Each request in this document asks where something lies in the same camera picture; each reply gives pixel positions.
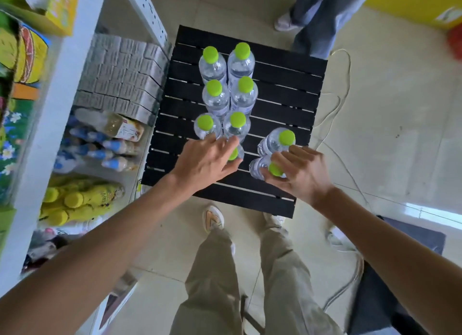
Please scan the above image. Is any person's right hand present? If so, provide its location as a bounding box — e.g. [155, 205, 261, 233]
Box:
[260, 145, 336, 206]

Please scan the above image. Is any person's left hand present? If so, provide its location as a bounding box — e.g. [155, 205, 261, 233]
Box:
[169, 133, 243, 197]

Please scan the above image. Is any person's right forearm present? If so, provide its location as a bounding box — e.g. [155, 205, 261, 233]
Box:
[313, 187, 462, 335]

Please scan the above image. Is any person's left forearm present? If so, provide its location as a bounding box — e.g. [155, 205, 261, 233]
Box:
[0, 172, 193, 335]

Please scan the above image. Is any person's right shoe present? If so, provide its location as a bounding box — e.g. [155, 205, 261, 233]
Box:
[263, 212, 286, 229]

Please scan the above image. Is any person's shoe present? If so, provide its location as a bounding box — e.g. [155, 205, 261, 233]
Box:
[202, 205, 225, 234]
[274, 12, 303, 33]
[263, 212, 286, 229]

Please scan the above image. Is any person's left shoe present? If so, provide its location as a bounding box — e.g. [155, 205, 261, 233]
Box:
[202, 205, 225, 234]

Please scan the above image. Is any cluster of green-capped bottles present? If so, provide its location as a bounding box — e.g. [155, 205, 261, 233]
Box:
[193, 42, 296, 157]

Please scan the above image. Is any black slatted table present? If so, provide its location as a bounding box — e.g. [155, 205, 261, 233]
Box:
[141, 25, 328, 219]

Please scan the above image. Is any person's right leg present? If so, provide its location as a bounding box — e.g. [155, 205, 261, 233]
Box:
[259, 224, 344, 335]

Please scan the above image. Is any person's leg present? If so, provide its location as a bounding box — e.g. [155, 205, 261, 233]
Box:
[259, 224, 344, 335]
[169, 227, 247, 335]

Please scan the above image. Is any person's left leg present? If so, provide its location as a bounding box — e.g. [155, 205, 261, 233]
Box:
[169, 227, 247, 335]

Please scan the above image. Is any beige label drink bottle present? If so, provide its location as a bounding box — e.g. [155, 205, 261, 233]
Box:
[74, 107, 145, 143]

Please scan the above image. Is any pile of blue-capped bottles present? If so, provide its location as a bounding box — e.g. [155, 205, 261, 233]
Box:
[53, 115, 141, 175]

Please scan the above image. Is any yellow drink bottle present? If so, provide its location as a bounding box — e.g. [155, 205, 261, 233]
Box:
[46, 204, 113, 227]
[42, 180, 95, 204]
[64, 183, 125, 209]

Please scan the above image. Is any stack of white grey boxes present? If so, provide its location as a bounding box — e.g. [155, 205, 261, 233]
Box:
[73, 33, 170, 126]

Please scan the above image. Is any white box dark print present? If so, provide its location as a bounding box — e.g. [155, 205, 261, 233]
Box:
[90, 269, 140, 335]

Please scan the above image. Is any white metal shelf unit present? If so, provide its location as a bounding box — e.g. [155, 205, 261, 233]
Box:
[0, 0, 172, 297]

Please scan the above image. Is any colourful printed snack package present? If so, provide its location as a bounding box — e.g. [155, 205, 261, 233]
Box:
[0, 11, 50, 210]

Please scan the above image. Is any yellow cabinet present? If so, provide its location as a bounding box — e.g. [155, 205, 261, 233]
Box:
[364, 0, 462, 31]

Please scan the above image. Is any red object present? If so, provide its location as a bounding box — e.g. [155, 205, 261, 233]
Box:
[446, 25, 462, 61]

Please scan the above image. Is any yellow cardboard box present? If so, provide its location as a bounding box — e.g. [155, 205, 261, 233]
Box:
[0, 0, 82, 38]

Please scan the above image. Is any thin white cable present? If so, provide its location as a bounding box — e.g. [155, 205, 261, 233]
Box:
[310, 48, 373, 210]

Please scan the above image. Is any thick white power cable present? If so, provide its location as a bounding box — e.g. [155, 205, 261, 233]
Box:
[322, 249, 366, 312]

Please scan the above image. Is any black stool frame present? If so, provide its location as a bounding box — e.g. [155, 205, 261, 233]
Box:
[240, 293, 266, 335]

